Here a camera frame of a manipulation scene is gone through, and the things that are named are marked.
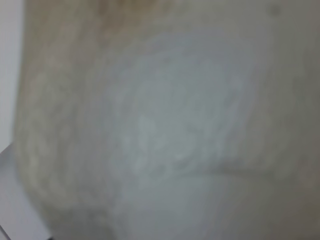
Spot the clear bottle with pink label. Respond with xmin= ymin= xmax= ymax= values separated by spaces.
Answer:
xmin=13 ymin=0 xmax=320 ymax=240

